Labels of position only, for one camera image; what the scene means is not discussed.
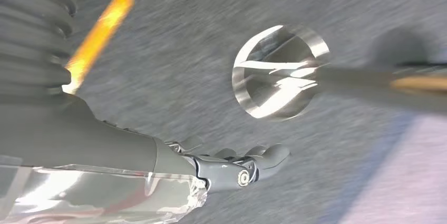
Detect clear plastic cover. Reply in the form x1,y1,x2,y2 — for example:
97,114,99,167
0,164,209,224

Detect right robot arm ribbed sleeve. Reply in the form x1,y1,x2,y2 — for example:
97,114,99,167
0,0,128,104

